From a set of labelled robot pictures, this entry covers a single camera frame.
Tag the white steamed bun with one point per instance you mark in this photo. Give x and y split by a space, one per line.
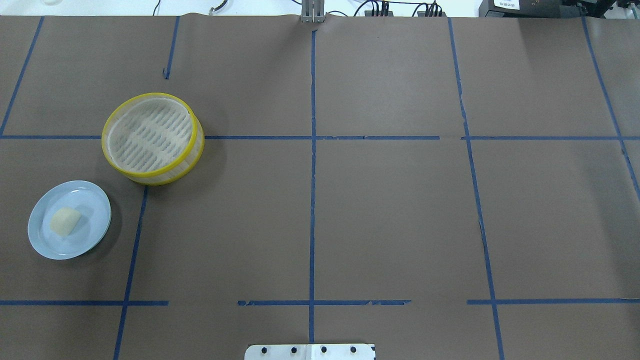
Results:
63 222

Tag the yellow round steamer basket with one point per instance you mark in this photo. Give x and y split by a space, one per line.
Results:
153 138

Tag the brown paper table cover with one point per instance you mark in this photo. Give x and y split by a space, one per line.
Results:
447 189

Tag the black electronics box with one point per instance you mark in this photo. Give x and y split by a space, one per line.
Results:
551 9

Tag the light blue plate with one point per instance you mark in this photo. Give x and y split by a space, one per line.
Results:
82 195

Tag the aluminium frame post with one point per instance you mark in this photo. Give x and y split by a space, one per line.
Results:
312 11

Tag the white camera stand base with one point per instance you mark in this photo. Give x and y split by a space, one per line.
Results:
326 351

